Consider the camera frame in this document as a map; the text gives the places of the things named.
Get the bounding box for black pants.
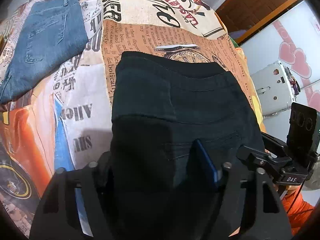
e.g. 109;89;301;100
104;51;264;239

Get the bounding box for orange sleeve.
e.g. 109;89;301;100
281;186;314;235

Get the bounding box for white sewing machine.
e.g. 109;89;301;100
251;61;300;116

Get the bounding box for newspaper print bedsheet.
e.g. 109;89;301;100
1;0;263;238

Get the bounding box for brown wooden door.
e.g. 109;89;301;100
216;0;302;44

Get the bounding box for folded blue jeans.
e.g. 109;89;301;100
1;0;88;104

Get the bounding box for black phone on mount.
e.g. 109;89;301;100
286;102;319;159

